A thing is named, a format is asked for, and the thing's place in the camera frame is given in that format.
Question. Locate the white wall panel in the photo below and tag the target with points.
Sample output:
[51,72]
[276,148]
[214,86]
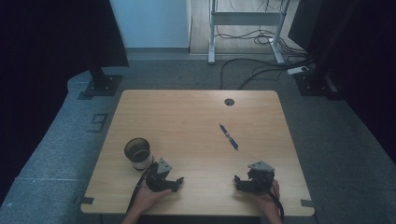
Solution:
[152,21]

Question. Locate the black stand base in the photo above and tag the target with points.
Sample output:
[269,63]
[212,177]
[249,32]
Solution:
[102,84]
[314,84]

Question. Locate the white metal desk frame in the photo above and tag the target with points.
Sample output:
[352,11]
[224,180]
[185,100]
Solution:
[246,18]

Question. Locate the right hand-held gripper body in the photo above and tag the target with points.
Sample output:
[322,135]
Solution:
[261,179]

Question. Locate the black mesh pen holder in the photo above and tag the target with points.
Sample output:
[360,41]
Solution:
[138,154]

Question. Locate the white power strip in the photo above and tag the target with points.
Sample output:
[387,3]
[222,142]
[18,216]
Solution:
[297,70]

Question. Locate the person's left hand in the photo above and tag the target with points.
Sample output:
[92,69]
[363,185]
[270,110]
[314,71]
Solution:
[146,197]

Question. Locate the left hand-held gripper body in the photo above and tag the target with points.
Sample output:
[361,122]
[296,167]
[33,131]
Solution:
[157,180]

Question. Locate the black curtain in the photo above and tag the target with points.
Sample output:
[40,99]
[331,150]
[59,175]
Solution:
[358,62]
[46,46]

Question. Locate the person's right hand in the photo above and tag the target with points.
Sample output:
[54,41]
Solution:
[270,202]

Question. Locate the black tape piece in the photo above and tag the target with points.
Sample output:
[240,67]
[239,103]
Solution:
[87,200]
[307,203]

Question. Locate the blue pen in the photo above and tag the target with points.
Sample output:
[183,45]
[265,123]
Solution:
[229,137]

